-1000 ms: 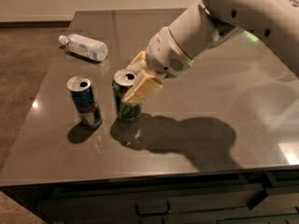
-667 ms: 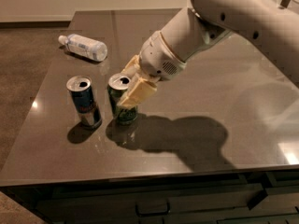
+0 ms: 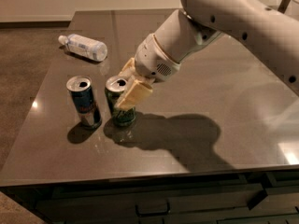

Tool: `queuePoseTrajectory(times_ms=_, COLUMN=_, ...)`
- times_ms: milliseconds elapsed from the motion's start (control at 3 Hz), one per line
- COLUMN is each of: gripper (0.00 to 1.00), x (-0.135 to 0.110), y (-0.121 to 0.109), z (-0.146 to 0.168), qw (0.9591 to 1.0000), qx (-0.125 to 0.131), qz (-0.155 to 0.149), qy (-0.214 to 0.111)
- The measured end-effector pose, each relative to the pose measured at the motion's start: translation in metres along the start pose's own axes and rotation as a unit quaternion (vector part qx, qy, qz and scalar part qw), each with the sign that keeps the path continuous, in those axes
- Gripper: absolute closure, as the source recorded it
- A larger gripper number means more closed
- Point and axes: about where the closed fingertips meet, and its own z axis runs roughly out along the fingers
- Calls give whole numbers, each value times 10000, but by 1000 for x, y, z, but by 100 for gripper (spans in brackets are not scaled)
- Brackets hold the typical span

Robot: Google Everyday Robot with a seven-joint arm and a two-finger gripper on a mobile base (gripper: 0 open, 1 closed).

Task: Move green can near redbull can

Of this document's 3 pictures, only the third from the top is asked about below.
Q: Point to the dark drawer cabinet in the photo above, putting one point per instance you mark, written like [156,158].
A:
[262,197]

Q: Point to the clear plastic water bottle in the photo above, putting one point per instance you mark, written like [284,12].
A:
[84,47]

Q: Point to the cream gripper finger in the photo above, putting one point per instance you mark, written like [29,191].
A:
[129,69]
[135,92]

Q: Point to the black drawer handle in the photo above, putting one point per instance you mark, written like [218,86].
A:
[152,209]

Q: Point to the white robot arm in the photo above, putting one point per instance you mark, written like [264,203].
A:
[269,35]

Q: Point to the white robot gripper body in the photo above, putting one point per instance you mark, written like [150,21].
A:
[152,61]

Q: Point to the green soda can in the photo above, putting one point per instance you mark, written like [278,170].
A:
[115,87]

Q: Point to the blue silver redbull can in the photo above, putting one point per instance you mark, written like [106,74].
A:
[81,92]

